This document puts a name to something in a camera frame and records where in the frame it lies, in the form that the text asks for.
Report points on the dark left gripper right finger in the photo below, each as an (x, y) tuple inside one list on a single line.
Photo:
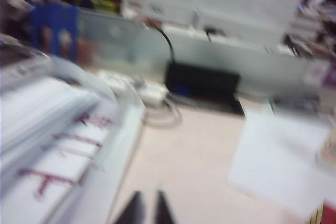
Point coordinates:
[(162, 208)]

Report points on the white power adapter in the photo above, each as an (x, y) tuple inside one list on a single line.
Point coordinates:
[(153, 93)]

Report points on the white board panel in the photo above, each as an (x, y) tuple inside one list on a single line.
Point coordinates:
[(223, 3)]

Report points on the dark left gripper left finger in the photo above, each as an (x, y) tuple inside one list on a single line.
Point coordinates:
[(135, 208)]

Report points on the long frosted glass partition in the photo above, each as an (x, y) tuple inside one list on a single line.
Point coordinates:
[(118, 43)]

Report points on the purple name sign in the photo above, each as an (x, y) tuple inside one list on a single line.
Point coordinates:
[(328, 77)]

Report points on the large white paper sheet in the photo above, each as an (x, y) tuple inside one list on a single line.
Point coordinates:
[(278, 155)]

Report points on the black rectangular box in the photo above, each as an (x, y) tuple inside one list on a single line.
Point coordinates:
[(202, 82)]

